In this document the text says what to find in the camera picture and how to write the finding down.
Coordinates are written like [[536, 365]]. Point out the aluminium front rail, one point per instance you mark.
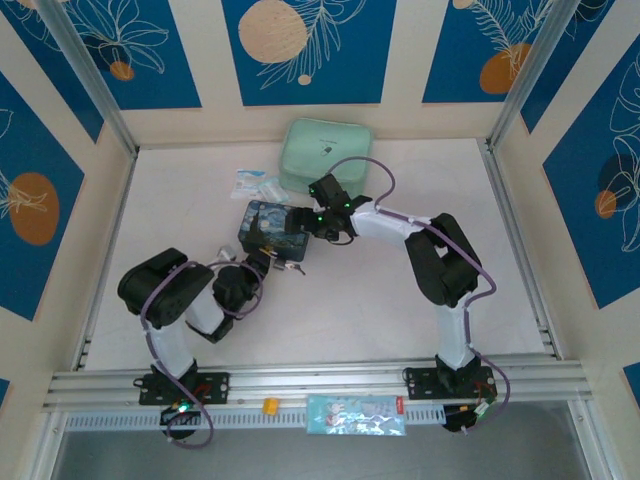
[[320, 380]]

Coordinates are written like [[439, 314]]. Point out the dark blue starry tin box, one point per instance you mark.
[[265, 230]]

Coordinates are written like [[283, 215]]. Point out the small yellow block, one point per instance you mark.
[[271, 406]]

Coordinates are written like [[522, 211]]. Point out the clear plastic zip bag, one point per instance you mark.
[[274, 189]]

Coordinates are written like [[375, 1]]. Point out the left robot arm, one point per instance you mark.
[[167, 345]]

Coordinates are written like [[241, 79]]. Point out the black controller board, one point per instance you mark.
[[470, 417], [180, 412]]

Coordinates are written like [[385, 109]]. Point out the colourful printed plastic packet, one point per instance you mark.
[[355, 415]]

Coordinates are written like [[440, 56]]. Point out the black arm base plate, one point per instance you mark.
[[420, 382], [215, 387]]

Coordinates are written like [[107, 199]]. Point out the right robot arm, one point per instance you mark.
[[452, 335]]

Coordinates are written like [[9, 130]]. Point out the silver key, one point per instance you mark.
[[300, 270]]

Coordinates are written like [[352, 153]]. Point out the aluminium side rail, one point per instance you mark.
[[522, 250], [106, 260]]

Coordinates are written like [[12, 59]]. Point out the mint green zipper pouch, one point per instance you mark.
[[320, 145]]

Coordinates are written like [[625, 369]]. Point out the white blue paper packet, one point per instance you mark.
[[247, 182]]

